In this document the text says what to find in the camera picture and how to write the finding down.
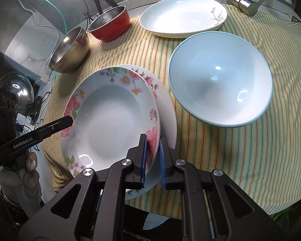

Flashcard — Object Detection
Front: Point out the red bowl with steel inside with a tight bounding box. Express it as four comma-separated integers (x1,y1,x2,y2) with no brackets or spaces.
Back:
87,6,131,42

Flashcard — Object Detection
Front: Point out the deep pink floral plate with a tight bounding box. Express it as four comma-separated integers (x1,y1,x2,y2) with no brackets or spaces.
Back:
60,66,161,179

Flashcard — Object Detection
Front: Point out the white charger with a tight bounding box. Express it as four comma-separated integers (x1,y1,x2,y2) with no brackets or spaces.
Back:
15,114,37,131

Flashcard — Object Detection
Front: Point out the black lamp cable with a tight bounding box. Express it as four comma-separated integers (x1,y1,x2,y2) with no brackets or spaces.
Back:
76,0,97,24

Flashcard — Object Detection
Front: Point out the steel pot lid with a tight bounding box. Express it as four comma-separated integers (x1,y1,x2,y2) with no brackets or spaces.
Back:
0,71,35,112

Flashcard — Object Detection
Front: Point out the white cable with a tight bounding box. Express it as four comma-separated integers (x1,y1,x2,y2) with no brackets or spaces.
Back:
12,0,59,39

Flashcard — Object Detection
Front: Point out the bronze steel bowl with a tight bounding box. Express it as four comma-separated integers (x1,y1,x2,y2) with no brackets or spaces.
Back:
49,27,90,73

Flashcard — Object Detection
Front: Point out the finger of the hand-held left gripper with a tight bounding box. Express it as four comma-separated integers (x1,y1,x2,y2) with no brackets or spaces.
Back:
40,116,74,135

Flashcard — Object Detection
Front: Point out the light blue bowl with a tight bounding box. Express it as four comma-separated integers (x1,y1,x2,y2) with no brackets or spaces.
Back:
168,31,273,129

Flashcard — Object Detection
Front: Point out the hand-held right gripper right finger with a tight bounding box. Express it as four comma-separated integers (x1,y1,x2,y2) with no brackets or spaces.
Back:
159,136,284,241

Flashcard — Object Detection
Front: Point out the teal cable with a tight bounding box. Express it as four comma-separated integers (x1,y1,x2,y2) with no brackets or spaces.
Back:
22,0,67,34

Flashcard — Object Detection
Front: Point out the person's left hand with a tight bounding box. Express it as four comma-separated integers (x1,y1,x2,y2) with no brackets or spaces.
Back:
0,153,43,199

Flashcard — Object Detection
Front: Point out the black suction mount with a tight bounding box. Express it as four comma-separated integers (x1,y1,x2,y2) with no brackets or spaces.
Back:
27,95,45,118

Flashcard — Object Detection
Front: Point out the white plate with leaf print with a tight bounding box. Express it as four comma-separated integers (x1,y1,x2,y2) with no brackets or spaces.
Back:
140,0,228,39

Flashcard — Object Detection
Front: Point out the yellow striped cloth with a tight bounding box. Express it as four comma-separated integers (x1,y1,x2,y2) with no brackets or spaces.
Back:
44,4,301,219

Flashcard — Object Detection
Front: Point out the large floral plate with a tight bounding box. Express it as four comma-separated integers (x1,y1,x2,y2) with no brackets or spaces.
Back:
115,64,178,202

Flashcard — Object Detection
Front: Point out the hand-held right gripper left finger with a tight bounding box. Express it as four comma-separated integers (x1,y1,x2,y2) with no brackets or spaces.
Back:
20,133,148,241

